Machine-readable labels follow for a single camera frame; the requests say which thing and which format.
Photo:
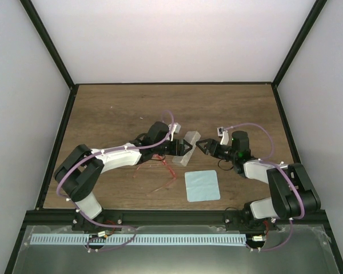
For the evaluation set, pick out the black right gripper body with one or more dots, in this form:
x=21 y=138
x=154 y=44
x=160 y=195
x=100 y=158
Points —
x=232 y=155

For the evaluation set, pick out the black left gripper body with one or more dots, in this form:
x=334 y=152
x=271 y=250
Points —
x=160 y=149

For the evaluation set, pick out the red transparent sunglasses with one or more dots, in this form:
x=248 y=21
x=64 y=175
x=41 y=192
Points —
x=156 y=175

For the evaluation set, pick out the light blue cleaning cloth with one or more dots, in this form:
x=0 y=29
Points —
x=202 y=186

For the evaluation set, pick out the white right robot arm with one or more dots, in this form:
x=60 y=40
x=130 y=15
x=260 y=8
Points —
x=292 y=194

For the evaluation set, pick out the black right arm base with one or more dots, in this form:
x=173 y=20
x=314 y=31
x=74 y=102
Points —
x=243 y=220

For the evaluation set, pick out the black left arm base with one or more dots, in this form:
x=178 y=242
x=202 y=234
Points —
x=108 y=219

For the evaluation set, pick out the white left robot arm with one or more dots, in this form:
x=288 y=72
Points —
x=80 y=171

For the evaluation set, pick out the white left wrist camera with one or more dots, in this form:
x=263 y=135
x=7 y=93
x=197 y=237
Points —
x=175 y=128

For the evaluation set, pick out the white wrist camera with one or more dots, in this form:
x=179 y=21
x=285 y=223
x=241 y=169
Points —
x=175 y=128
x=223 y=133

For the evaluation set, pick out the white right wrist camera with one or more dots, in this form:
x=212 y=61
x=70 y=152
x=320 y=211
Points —
x=223 y=133

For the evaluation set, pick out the black aluminium frame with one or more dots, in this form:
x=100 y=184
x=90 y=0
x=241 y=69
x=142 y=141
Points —
x=41 y=216

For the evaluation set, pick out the light blue slotted cable duct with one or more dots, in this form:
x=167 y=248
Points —
x=142 y=239

